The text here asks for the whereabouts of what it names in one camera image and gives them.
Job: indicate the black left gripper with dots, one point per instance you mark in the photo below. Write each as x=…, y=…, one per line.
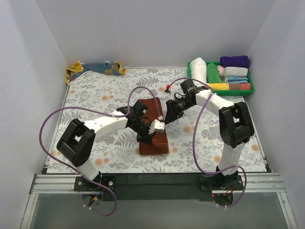
x=144, y=133

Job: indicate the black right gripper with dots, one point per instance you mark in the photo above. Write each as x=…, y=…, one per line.
x=173, y=109

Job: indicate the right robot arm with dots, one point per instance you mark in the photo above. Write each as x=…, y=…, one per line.
x=235, y=126

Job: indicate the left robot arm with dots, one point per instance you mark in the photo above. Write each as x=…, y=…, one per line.
x=77, y=140

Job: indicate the floral patterned table mat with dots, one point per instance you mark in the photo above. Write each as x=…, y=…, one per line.
x=194, y=140

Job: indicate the white rolled towel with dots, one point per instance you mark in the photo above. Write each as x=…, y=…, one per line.
x=198, y=70

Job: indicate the yellow rolled towel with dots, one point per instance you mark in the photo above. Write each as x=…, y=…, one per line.
x=219, y=86

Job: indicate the green rolled towel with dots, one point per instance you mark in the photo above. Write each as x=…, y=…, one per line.
x=213, y=75

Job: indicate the pink rolled towel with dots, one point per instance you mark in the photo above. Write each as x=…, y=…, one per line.
x=221, y=71

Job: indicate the green plastic tray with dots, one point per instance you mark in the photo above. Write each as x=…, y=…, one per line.
x=238, y=93

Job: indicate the light blue rolled towel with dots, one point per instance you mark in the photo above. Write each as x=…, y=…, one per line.
x=236, y=79

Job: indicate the red brown rolled towel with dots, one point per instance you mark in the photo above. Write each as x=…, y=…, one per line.
x=239, y=86

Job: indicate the grey rolled towel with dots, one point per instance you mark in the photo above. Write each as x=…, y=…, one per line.
x=235, y=71

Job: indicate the purple rolled towel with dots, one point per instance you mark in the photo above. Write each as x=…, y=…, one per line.
x=235, y=61

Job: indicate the blue yellow crumpled cloth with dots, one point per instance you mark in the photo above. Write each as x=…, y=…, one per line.
x=78, y=69

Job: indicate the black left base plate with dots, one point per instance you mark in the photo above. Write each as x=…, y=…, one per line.
x=82, y=184

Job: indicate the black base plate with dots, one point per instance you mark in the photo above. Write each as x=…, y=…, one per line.
x=82, y=184
x=220, y=182

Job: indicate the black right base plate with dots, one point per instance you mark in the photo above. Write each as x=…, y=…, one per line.
x=220, y=182

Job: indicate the aluminium frame rail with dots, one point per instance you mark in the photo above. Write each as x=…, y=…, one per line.
x=159, y=201

